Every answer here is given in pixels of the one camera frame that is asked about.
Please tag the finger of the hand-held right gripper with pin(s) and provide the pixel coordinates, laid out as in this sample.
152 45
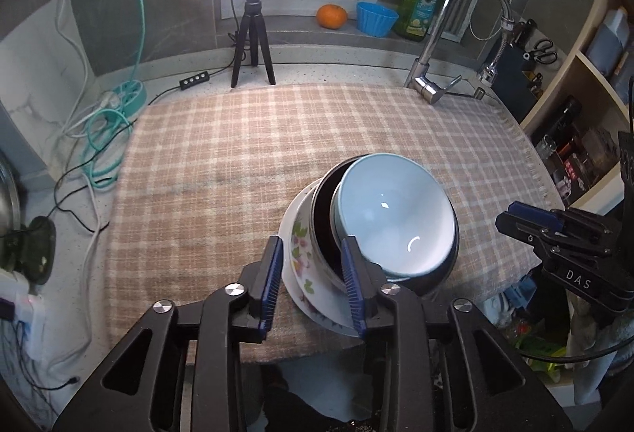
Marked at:
584 226
520 224

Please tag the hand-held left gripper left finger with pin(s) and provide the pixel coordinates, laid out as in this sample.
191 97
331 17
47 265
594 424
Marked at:
271 283

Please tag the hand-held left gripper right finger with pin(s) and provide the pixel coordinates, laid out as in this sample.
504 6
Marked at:
352 283

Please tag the small rose print plate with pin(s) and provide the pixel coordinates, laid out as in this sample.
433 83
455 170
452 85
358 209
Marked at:
302 258

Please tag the large pink flower plate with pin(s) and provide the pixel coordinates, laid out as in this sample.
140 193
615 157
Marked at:
322 320

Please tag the large steel bowl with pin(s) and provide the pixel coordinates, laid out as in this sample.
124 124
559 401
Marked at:
324 224

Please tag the light blue ceramic bowl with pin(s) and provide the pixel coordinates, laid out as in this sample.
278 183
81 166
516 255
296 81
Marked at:
391 209

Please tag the clear glass cup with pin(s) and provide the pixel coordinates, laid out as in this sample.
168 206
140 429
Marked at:
547 147

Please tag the dark glass bottle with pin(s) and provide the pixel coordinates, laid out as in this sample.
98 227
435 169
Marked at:
567 120

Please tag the plaid beige cloth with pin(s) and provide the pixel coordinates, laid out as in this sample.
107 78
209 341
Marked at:
223 154

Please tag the dark blue knife holder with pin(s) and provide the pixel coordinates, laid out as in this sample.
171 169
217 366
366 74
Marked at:
515 75

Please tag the beige wooden shelf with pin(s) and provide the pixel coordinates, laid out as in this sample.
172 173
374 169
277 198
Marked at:
592 21

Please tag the chrome faucet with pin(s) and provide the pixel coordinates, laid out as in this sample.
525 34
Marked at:
446 30

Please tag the black inline remote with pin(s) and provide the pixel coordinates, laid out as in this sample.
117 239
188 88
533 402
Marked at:
193 80

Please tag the dark green oval tray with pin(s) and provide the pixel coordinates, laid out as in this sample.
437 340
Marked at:
39 239

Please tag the teal round power strip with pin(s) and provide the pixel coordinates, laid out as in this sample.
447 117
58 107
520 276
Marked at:
126 95

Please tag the black tripod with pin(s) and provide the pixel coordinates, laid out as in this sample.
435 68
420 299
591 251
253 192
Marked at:
252 40

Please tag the blue ribbed cup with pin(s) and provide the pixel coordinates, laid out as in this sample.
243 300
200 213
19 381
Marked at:
376 18

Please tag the orange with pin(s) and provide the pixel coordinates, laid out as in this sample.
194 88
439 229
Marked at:
332 16

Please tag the steel pot lid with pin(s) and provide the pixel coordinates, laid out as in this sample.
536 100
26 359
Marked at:
7 194

